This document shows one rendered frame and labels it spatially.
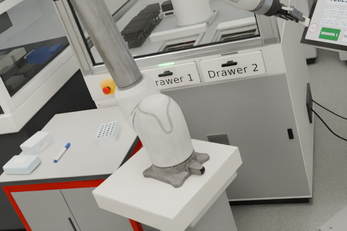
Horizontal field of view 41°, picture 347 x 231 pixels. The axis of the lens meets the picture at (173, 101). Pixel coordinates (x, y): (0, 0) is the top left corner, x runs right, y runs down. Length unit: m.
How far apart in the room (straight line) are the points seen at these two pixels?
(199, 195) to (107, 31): 0.62
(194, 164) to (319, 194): 1.23
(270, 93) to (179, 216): 0.95
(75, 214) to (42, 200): 0.16
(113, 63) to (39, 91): 1.14
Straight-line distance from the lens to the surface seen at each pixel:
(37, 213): 2.28
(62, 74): 2.89
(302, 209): 2.60
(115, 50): 1.59
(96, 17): 1.55
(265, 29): 2.08
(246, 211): 2.66
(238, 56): 2.13
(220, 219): 1.75
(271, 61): 2.14
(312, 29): 2.00
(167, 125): 1.49
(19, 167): 2.18
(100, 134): 2.14
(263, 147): 2.39
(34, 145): 2.29
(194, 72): 2.21
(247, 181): 2.54
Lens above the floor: 1.74
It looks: 25 degrees down
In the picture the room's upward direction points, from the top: 19 degrees counter-clockwise
